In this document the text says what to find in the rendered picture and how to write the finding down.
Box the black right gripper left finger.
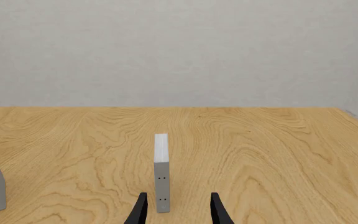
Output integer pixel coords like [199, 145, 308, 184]
[123, 192, 149, 224]

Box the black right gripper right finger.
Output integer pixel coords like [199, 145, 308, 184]
[210, 192, 235, 224]

